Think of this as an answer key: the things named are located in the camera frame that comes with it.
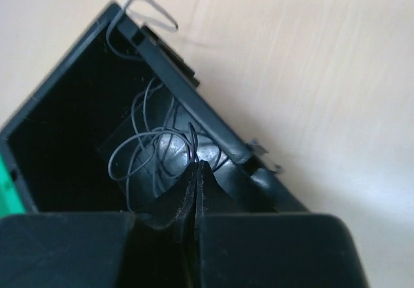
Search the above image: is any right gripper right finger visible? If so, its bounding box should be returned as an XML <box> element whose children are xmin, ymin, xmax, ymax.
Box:
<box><xmin>194</xmin><ymin>161</ymin><xmax>248</xmax><ymax>287</ymax></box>

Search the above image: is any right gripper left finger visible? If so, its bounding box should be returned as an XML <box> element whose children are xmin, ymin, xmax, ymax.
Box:
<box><xmin>136</xmin><ymin>163</ymin><xmax>198</xmax><ymax>287</ymax></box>

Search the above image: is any grey wire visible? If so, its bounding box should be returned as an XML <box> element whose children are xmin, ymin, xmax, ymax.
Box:
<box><xmin>105</xmin><ymin>0</ymin><xmax>227</xmax><ymax>213</ymax></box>

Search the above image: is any black storage bin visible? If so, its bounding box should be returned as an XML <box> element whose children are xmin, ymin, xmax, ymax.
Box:
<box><xmin>1</xmin><ymin>1</ymin><xmax>305</xmax><ymax>212</ymax></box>

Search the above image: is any green storage bin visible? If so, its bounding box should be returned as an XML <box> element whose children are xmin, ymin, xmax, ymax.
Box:
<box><xmin>1</xmin><ymin>154</ymin><xmax>27</xmax><ymax>217</ymax></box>

